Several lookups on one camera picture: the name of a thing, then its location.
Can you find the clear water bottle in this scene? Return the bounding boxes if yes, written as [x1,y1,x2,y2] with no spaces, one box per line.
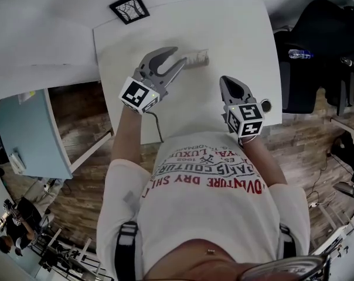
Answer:
[287,49,315,60]

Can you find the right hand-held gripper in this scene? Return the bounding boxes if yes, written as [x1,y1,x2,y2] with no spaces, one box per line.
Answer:
[219,76,267,139]

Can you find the white printed t-shirt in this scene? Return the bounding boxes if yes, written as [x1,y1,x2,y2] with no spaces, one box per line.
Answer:
[96,131,312,281]

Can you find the black mesh office chair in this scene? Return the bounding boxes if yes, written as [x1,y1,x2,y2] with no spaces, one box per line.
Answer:
[268,0,354,117]

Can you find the yellow and white paper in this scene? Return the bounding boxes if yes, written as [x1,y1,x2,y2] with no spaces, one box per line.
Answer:
[18,90,36,104]

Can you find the black picture frame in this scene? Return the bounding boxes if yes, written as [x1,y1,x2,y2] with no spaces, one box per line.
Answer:
[109,0,151,26]

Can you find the white table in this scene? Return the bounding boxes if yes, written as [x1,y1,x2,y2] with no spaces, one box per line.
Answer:
[92,0,284,145]

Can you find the black right harness strap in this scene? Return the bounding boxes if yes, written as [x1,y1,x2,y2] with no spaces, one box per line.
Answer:
[278,223,298,259]

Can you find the black harness strap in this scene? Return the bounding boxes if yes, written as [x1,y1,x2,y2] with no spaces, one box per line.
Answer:
[114,220,139,281]
[278,223,298,259]

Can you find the person's left forearm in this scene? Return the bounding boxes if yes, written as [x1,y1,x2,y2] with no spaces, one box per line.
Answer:
[111,106,143,170]

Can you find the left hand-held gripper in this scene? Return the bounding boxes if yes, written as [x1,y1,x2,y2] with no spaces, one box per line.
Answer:
[118,46,188,115]

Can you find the light blue table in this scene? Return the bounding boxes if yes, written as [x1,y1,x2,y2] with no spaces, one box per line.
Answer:
[0,87,74,180]

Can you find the long white desk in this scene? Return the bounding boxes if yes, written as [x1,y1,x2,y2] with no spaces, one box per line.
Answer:
[0,0,114,102]

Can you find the workbench with wooden legs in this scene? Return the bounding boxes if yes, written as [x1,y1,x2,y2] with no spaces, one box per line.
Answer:
[33,228,104,280]

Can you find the white flat device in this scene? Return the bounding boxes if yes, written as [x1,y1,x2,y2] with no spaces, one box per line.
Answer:
[8,152,27,171]

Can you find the person's eyeglasses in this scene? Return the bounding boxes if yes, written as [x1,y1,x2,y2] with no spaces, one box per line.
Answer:
[240,254,332,281]

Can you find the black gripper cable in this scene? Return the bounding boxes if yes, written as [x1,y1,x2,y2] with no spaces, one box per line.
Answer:
[147,111,165,143]

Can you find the person's right forearm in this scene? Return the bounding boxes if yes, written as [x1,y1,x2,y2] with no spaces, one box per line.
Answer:
[240,135,288,187]

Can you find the black left harness strap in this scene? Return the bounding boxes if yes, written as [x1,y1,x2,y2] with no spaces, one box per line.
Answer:
[114,220,139,281]

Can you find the grey chair base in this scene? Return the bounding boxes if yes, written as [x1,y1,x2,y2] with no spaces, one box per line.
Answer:
[333,181,354,211]

